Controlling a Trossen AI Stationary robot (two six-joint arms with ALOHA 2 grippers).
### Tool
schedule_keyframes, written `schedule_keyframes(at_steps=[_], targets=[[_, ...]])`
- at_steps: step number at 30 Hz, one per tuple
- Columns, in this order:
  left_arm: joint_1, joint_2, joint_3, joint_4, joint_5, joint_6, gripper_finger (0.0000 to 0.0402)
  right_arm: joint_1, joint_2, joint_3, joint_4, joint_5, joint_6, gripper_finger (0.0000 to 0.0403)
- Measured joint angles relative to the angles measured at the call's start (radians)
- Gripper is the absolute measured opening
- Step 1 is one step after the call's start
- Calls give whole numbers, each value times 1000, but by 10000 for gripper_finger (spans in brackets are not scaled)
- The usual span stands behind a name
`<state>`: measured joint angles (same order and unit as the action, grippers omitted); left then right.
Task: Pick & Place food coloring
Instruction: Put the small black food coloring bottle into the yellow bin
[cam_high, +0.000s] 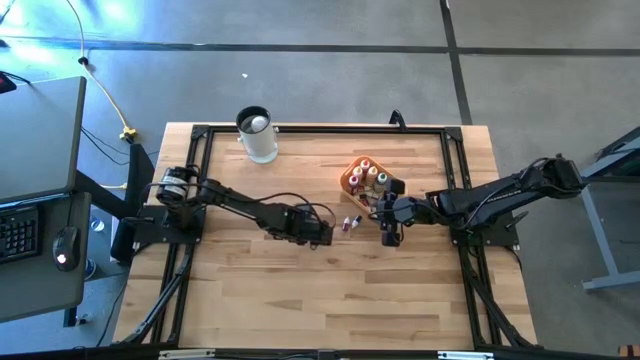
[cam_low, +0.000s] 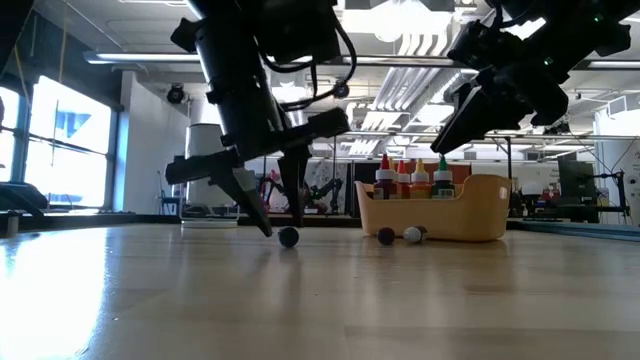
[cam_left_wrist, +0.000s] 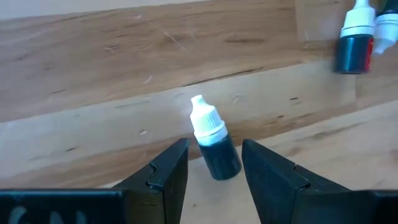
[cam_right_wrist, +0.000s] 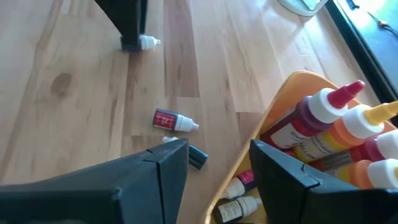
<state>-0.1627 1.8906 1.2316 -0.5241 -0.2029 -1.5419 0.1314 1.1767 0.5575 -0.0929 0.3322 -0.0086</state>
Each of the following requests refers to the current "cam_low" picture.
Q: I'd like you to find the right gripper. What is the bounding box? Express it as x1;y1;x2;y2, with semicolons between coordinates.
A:
430;63;570;156

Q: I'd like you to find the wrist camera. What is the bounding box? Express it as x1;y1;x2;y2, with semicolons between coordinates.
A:
447;19;506;71
259;0;342;65

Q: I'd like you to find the overhead light bar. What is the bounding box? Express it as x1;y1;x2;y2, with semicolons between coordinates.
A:
82;49;640;71

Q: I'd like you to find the black robot rig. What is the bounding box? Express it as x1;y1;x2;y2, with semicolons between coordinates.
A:
257;169;346;211

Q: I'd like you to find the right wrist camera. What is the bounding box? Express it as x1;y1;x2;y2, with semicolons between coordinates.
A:
447;19;506;71

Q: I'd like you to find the dark flat screen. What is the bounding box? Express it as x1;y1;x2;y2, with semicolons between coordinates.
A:
558;158;597;201

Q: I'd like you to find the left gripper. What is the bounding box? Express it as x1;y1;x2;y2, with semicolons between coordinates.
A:
164;89;351;239

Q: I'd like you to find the dark bottle green cap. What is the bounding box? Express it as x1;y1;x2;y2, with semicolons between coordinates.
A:
431;154;456;200

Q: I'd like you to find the dark red bottle red cap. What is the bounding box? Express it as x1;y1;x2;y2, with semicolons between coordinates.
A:
373;153;397;201

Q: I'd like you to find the silver ventilation duct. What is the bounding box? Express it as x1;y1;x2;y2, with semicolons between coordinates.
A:
372;29;481;114

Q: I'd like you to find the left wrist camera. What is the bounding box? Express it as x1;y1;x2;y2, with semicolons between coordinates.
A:
259;0;342;65

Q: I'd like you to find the yellow plastic bin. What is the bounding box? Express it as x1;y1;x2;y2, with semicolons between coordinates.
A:
354;173;513;243

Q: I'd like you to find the orange bottle yellow cap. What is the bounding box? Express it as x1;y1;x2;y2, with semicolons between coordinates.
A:
409;158;432;200

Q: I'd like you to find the large window wall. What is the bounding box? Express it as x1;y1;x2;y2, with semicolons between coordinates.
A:
0;74;119;211

